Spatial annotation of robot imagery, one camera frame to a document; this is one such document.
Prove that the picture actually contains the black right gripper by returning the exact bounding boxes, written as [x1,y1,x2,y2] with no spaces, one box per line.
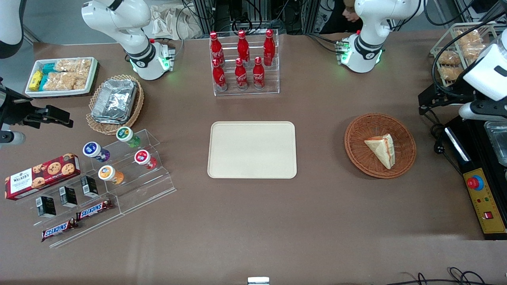
[0,88,74,129]

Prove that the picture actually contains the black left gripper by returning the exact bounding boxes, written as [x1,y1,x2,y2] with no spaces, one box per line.
[418,80,477,116]

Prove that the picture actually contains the triangular sandwich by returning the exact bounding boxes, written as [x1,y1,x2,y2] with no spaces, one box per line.
[364,133,396,170]

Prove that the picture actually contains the white rectangular snack tray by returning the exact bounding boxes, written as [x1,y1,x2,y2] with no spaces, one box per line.
[25,57,99,98]

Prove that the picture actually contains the round brown wicker basket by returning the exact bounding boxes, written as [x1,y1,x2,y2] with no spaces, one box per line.
[344,113,417,179]

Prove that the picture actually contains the oval tan wicker basket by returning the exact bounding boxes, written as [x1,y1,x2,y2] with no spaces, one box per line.
[86,74,145,135]

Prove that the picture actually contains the beige plastic serving tray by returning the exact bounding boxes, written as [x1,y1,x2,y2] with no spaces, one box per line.
[208,121,297,179]

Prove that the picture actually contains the clear fried snack packet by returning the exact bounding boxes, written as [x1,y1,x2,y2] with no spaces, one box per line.
[437,50,462,66]
[456,30,483,47]
[439,66,465,82]
[461,44,488,61]

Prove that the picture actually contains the yellow snack packet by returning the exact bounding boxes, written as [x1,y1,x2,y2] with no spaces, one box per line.
[28,70,44,91]

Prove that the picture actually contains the clear rice cracker packet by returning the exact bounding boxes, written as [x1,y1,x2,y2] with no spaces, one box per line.
[54,59,92,73]
[42,72,88,91]

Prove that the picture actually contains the purple jar with white lid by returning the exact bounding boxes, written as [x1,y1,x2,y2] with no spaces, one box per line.
[82,141,111,163]

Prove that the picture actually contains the red Walkers cookie box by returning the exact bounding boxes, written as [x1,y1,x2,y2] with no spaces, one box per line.
[4,153,81,201]

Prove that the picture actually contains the stack of foil containers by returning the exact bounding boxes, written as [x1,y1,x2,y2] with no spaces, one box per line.
[91,79,138,125]

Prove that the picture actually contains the black machine with yellow panel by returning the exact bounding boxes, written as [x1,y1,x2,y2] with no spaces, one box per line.
[444,114,507,241]

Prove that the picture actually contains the steel pan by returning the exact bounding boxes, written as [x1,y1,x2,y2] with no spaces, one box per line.
[484,120,507,167]

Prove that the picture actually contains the small black carton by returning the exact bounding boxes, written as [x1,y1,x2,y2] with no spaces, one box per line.
[36,195,57,219]
[59,186,78,208]
[80,175,99,199]

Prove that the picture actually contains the green jar with white lid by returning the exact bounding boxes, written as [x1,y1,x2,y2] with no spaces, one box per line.
[116,126,141,148]

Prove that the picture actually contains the orange jar with white lid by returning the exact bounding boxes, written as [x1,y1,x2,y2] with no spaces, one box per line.
[97,165,125,186]

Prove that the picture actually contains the Snickers chocolate bar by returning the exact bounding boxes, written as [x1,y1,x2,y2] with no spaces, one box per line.
[76,199,114,221]
[41,218,79,242]

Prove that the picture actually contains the red jar with white lid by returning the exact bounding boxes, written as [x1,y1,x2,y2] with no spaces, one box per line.
[133,149,158,170]

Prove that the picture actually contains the clear acrylic step display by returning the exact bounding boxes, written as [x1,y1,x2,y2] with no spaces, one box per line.
[90,128,177,215]
[16,174,124,249]

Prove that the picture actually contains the person with brown hair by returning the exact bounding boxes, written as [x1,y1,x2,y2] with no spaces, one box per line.
[319,0,362,34]

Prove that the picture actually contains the clear acrylic bottle rack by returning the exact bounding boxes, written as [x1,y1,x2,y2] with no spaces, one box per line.
[209,29,280,97]

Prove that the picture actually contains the crumpled beige bag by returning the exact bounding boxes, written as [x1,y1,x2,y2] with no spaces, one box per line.
[143,3,203,40]

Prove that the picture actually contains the red cola bottle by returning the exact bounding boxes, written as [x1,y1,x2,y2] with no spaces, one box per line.
[252,57,265,90]
[234,58,249,91]
[237,30,250,64]
[210,32,225,66]
[212,59,228,92]
[263,29,276,67]

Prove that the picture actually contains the black power cable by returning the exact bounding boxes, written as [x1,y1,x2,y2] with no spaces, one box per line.
[426,107,465,175]

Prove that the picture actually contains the white wire basket rack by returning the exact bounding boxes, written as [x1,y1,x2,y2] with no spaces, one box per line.
[430,21,499,88]

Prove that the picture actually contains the black cables bundle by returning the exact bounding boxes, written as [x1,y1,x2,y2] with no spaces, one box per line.
[390,267,507,285]

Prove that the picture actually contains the aluminium frame with cables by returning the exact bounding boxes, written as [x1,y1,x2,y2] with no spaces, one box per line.
[182,0,322,35]

